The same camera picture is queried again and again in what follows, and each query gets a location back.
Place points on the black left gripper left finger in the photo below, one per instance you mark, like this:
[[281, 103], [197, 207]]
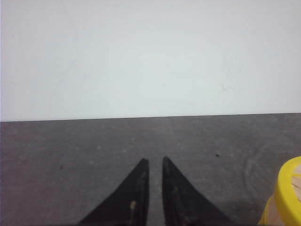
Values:
[[127, 205]]

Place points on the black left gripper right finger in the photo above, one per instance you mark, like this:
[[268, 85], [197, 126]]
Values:
[[183, 204]]

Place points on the steamer basket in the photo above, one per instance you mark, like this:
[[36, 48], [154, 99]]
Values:
[[270, 215]]

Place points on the woven bamboo steamer lid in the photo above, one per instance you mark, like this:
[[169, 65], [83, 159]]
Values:
[[287, 202]]

